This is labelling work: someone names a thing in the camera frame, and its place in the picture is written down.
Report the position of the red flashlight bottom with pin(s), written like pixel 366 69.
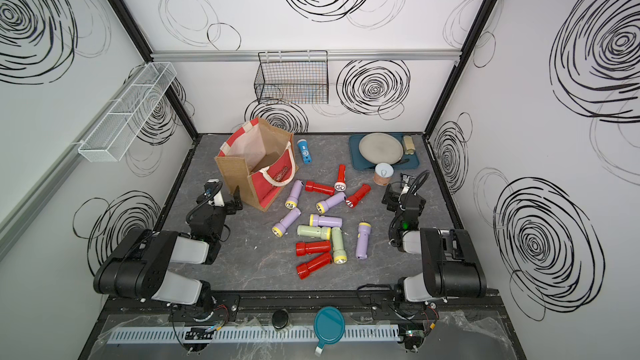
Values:
pixel 304 270

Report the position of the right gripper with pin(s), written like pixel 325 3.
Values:
pixel 393 201

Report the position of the white slotted cable duct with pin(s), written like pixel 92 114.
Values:
pixel 251 334

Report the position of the teal tray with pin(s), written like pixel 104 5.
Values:
pixel 360 163

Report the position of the red jute tote bag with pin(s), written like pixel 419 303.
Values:
pixel 258 160

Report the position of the blue flashlight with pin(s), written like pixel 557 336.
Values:
pixel 304 150

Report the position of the black round knob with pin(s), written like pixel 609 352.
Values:
pixel 280 319

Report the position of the grey round plate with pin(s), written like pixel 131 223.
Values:
pixel 380 148

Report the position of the green flashlight horizontal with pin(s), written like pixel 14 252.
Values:
pixel 323 233

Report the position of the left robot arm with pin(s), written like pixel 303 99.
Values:
pixel 139 266

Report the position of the teal round lid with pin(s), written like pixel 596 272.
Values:
pixel 329 327

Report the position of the black wire basket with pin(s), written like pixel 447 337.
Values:
pixel 299 77

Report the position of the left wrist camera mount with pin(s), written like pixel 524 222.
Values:
pixel 212 193

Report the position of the white wire shelf basket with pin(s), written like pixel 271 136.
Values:
pixel 140 111

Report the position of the red flashlight white rim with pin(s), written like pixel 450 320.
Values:
pixel 340 185

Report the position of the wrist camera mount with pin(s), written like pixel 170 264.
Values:
pixel 212 193
pixel 403 191

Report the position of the green flashlight vertical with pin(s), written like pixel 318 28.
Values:
pixel 339 252

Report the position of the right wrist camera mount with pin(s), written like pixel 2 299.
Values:
pixel 403 191

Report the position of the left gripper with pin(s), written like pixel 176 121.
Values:
pixel 231 209

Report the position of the small black clip box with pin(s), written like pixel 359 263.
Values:
pixel 406 180

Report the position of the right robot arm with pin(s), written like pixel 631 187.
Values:
pixel 450 264

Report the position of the small yellowish jar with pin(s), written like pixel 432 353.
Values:
pixel 409 146

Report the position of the purple flashlight horizontal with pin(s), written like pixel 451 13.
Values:
pixel 317 220

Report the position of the purple flashlight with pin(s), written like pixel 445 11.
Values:
pixel 281 227
pixel 364 231
pixel 293 198
pixel 331 202

